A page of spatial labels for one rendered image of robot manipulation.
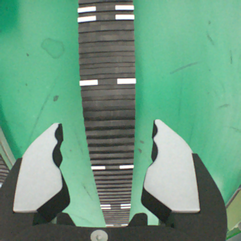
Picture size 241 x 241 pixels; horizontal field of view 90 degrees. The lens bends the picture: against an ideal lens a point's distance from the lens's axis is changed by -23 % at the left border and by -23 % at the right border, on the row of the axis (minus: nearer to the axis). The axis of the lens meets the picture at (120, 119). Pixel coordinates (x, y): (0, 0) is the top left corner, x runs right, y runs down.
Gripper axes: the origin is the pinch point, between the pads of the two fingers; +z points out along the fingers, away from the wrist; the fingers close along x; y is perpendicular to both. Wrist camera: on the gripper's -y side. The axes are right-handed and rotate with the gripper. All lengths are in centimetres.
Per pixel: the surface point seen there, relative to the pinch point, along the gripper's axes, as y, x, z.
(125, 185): 11.4, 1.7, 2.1
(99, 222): 34.3, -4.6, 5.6
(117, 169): 8.1, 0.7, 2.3
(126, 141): 3.7, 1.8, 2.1
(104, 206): 18.1, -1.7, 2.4
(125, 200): 16.2, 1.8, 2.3
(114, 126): 1.9, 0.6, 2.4
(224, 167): 15.3, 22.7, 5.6
